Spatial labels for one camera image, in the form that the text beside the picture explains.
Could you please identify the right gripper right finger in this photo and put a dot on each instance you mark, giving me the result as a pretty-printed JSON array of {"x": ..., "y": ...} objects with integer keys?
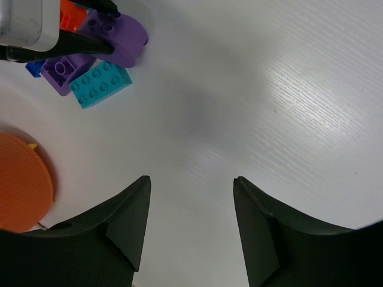
[{"x": 283, "y": 246}]

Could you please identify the purple arch lego brick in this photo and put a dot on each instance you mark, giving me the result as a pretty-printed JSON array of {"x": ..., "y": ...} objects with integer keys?
[{"x": 60, "y": 71}]

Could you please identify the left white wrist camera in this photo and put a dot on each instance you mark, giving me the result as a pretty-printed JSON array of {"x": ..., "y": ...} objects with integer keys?
[{"x": 31, "y": 24}]

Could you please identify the teal 2x4 lego brick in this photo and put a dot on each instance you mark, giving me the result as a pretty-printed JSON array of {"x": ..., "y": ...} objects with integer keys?
[{"x": 99, "y": 83}]

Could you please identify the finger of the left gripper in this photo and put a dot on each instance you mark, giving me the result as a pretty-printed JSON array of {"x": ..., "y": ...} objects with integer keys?
[
  {"x": 68, "y": 43},
  {"x": 102, "y": 6}
]

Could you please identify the purple rounded lego brick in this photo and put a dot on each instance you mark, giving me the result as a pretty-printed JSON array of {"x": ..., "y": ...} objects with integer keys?
[{"x": 125, "y": 34}]

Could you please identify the blue rounded lego brick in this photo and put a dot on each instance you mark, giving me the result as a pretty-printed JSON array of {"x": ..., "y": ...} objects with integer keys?
[{"x": 35, "y": 67}]

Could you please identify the orange round divided container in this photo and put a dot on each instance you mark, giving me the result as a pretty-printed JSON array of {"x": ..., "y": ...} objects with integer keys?
[{"x": 27, "y": 191}]

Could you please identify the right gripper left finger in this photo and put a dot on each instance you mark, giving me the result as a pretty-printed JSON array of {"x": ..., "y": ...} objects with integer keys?
[{"x": 99, "y": 247}]

